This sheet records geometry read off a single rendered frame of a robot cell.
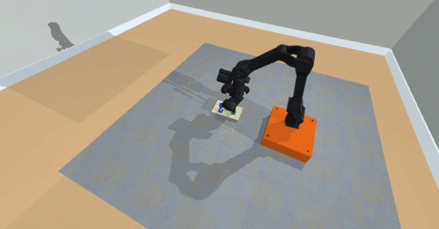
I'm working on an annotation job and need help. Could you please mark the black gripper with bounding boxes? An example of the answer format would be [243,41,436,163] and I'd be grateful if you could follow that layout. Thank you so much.
[222,86,250,112]

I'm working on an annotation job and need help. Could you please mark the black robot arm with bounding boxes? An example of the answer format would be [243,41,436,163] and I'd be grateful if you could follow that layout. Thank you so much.
[217,45,316,129]

